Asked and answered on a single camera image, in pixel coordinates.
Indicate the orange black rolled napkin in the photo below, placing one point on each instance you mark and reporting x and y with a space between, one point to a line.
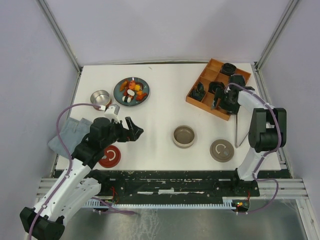
214 86

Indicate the blue rolled napkin left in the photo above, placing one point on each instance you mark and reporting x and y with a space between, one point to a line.
198 92

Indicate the aluminium frame post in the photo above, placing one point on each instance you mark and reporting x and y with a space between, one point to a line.
279 28
49 15

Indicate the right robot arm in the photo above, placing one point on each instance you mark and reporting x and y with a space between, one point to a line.
268 126

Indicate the yellow food cube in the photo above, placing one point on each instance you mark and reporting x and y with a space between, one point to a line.
137 87

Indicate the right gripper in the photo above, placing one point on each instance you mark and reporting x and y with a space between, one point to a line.
233 109

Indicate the red lunch box lid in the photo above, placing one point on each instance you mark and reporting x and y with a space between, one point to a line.
111 157

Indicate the beige lunch box bowl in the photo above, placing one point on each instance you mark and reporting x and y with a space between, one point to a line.
183 136

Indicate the right aluminium frame post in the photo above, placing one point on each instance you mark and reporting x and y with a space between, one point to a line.
279 28

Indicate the metal tongs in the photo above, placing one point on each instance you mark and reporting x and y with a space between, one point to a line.
237 127

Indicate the white rice ball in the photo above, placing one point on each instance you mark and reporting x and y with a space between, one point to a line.
130 92

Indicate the red steel lunch bowl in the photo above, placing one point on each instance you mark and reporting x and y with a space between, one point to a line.
101 100

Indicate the fried chicken piece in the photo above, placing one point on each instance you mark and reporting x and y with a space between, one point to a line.
141 96

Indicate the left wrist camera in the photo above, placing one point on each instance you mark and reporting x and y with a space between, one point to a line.
111 112

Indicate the dark rolled napkin top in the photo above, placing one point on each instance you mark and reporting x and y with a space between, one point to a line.
228 69

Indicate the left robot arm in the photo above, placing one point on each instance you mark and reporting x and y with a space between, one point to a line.
48 219

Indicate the light blue cloth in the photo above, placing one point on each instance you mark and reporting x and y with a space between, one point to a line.
71 134

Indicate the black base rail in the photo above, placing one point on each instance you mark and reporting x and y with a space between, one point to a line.
169 186

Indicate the blue ceramic food plate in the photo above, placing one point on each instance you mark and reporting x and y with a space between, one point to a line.
122 86

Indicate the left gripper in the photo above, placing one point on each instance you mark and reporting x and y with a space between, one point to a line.
131 134

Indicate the beige lunch box lid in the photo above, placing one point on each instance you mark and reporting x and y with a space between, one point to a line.
222 150

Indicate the black white sushi roll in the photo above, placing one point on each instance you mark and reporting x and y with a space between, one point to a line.
127 99

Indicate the white cable duct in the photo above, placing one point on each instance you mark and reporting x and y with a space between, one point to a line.
165 203

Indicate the wooden compartment tray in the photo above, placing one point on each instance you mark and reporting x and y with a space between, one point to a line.
211 73

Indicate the left aluminium frame post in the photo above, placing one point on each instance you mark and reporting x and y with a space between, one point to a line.
49 15

